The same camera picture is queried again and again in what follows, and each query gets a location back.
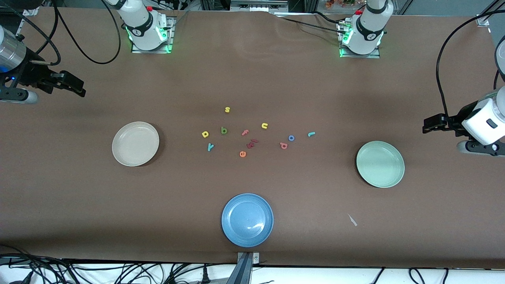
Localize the pale green round plate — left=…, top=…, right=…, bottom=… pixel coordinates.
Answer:
left=356, top=141, right=406, bottom=189

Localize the beige brown round plate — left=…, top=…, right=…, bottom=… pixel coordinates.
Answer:
left=112, top=121, right=160, bottom=167

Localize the brown table cover sheet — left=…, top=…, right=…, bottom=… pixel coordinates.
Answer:
left=0, top=6, right=505, bottom=269

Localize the blue round plate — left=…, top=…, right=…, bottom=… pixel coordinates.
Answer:
left=221, top=193, right=274, bottom=248

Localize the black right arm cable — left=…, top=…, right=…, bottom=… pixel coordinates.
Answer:
left=16, top=0, right=122, bottom=65

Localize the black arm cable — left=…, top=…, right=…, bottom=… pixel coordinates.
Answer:
left=435, top=10, right=505, bottom=119
left=16, top=0, right=122, bottom=65

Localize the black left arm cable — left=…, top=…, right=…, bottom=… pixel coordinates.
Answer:
left=435, top=10, right=505, bottom=119

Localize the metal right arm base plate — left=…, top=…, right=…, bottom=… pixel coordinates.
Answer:
left=131, top=18, right=174, bottom=54

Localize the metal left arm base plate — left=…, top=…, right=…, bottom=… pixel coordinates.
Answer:
left=339, top=22, right=381, bottom=59

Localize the black base power cable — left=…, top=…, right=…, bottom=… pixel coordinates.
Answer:
left=274, top=13, right=348, bottom=38

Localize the silver metal frame device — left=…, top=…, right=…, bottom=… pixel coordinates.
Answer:
left=230, top=0, right=289, bottom=12

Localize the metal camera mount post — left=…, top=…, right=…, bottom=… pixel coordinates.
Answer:
left=227, top=252, right=261, bottom=284

